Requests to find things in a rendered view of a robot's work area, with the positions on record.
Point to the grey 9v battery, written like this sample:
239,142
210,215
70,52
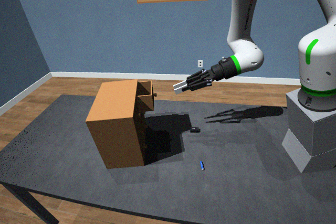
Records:
194,129

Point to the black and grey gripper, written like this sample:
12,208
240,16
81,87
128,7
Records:
201,79

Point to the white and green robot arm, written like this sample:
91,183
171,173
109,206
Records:
316,52

